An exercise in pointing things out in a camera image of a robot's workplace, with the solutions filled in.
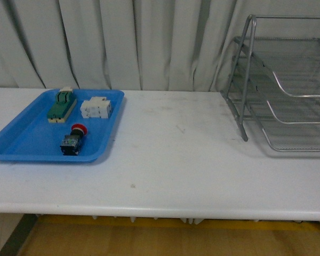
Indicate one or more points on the red mushroom push button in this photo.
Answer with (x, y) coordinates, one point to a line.
(72, 143)

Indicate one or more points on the green and beige switch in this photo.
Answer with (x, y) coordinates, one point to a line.
(65, 101)

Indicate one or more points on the white curtain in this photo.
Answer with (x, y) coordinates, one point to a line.
(126, 45)

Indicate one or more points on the white circuit breaker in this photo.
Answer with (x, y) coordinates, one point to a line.
(96, 107)

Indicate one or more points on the blue plastic tray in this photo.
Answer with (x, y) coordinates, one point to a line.
(29, 137)

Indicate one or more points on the silver wire mesh rack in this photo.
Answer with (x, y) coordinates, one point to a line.
(275, 81)

